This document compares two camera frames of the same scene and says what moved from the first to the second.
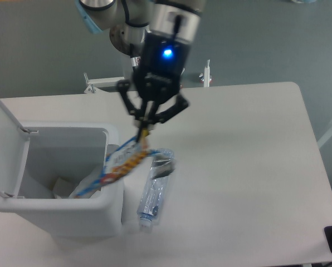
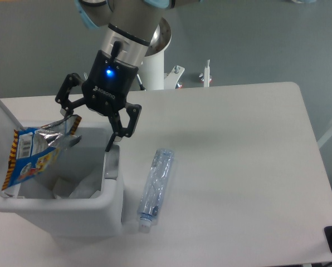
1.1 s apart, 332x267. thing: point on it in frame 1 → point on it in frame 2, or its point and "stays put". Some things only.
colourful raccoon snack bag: [121, 160] → [34, 147]
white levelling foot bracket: [206, 77] stays put
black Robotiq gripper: [157, 77] → [106, 90]
